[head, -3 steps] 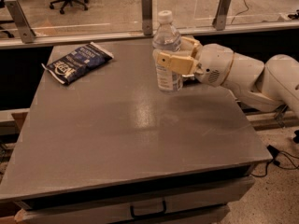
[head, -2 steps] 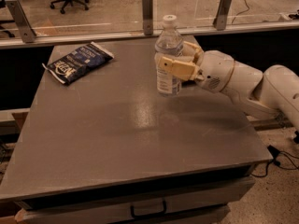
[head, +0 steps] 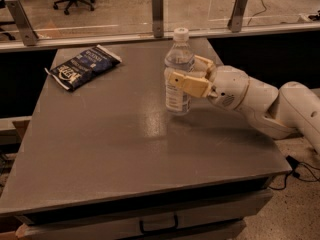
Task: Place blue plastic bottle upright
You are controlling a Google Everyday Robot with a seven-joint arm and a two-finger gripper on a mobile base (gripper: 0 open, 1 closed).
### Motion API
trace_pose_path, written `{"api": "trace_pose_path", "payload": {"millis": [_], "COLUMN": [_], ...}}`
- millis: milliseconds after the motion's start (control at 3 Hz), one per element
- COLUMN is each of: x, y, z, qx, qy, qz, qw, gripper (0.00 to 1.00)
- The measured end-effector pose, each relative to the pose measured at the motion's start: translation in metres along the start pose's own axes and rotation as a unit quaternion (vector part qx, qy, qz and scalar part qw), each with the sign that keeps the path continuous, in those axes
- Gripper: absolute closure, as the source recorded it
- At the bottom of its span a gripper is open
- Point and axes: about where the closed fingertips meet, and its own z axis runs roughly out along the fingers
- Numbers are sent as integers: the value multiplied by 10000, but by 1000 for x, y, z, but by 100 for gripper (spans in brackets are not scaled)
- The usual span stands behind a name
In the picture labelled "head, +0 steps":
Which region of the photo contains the black drawer handle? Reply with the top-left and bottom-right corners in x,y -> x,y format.
139,215 -> 179,235

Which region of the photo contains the left metal glass bracket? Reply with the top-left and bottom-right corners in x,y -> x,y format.
5,0 -> 38,46

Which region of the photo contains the metal glass bracket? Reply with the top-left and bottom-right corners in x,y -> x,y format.
5,0 -> 38,46
152,0 -> 164,38
228,0 -> 248,33

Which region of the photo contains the grey table drawer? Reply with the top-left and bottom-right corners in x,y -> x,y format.
16,189 -> 272,240

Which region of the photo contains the right metal glass bracket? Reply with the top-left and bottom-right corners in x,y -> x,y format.
228,0 -> 248,33

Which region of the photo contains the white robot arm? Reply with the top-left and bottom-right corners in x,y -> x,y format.
164,56 -> 320,152

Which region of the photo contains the metal window rail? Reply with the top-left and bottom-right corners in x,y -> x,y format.
0,22 -> 320,53

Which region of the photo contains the middle metal glass bracket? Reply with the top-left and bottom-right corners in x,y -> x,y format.
152,0 -> 164,38

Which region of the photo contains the black floor cable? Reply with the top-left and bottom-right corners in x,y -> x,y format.
268,155 -> 320,191

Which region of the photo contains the clear blue-labelled plastic bottle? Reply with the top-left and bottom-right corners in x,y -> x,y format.
164,27 -> 195,115

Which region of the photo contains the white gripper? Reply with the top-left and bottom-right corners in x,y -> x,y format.
167,55 -> 249,111

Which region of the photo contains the dark blue snack bag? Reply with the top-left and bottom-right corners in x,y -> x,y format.
45,45 -> 122,91

